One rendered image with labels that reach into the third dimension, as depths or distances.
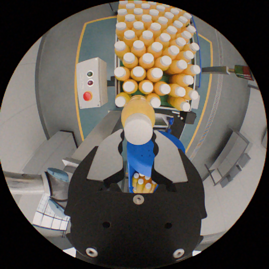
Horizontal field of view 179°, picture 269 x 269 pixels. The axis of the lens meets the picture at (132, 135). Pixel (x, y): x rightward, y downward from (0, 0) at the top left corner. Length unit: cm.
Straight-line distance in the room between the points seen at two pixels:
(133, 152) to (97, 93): 27
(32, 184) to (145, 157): 47
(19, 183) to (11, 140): 228
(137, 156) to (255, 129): 347
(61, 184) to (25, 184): 17
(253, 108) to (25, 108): 611
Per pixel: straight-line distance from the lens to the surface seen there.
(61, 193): 46
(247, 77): 51
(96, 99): 35
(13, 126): 266
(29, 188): 43
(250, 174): 355
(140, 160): 32
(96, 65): 35
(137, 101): 15
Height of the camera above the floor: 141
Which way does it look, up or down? 58 degrees down
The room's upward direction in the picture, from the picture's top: 174 degrees counter-clockwise
